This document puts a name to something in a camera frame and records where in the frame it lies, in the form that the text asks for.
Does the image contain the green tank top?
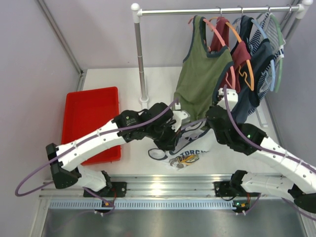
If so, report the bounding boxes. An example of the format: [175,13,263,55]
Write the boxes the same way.
[174,22,221,122]

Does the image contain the pink hanger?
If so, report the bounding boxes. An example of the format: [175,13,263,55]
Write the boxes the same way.
[183,15,236,92]

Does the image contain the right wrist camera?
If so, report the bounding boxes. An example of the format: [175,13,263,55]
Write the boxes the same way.
[217,88,238,112]

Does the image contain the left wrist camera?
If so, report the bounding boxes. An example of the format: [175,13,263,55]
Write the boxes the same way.
[172,103,191,131]

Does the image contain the red plastic tray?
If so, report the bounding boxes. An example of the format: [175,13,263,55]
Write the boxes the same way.
[60,86,122,165]

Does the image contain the silver clothes rack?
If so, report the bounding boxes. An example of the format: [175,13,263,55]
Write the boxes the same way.
[130,0,314,109]

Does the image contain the striped tank top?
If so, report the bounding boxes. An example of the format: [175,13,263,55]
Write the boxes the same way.
[247,13,285,116]

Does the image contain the orange hanger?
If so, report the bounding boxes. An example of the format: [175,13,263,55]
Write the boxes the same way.
[209,17,255,93]

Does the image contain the white tank top navy trim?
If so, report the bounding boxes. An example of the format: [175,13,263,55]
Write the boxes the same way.
[148,128,216,170]

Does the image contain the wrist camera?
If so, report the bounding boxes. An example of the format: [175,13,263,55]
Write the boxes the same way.
[217,88,238,112]
[172,103,191,131]

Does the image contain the green hanger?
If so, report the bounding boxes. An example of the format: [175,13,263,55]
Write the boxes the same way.
[259,12,285,96]

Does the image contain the purple plastic hanger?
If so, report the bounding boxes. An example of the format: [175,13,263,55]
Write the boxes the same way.
[181,118,209,132]

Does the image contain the maroon tank top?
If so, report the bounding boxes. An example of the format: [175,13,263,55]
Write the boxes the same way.
[215,17,254,93]

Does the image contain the aluminium mounting rail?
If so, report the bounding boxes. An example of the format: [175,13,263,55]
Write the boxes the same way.
[39,174,309,198]

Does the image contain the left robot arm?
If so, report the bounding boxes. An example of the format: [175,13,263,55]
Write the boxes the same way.
[46,102,190,196]

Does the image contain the slotted cable duct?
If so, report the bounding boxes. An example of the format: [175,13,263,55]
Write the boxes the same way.
[49,199,247,210]

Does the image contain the blue hanger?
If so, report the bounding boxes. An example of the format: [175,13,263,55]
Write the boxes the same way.
[233,15,276,94]

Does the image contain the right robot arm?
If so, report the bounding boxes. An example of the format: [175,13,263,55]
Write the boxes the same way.
[206,106,316,213]

